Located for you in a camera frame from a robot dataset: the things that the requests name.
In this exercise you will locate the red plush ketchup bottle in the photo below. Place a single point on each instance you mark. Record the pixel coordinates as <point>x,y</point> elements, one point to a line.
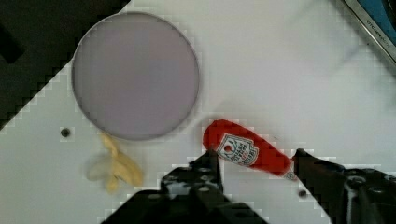
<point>237,144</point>

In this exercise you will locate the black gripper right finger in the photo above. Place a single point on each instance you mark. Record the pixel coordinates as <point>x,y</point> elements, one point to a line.
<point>348,196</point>

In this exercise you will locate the grey round plate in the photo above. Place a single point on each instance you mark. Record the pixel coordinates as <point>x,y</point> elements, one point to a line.
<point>135,76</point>

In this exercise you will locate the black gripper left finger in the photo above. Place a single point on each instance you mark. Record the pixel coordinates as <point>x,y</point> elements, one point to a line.
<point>187,195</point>

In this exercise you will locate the yellow plush peeled banana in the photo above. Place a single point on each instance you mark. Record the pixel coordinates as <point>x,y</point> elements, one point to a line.
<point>115,166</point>

